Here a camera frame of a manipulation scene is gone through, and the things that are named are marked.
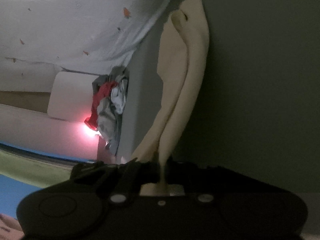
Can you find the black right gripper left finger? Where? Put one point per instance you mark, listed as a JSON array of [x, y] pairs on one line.
[[131, 176]]

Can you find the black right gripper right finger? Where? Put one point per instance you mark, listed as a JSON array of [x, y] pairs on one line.
[[193, 181]]

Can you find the cream beige garment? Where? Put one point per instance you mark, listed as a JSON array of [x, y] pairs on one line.
[[181, 64]]

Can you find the grey garment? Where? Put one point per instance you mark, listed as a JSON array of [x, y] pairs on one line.
[[109, 122]]

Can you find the light blue white garment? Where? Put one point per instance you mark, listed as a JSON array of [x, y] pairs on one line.
[[119, 96]]

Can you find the red garment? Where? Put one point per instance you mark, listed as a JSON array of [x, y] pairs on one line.
[[101, 90]]

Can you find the white carrot print bedsheet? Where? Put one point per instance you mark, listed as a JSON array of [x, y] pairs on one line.
[[40, 38]]

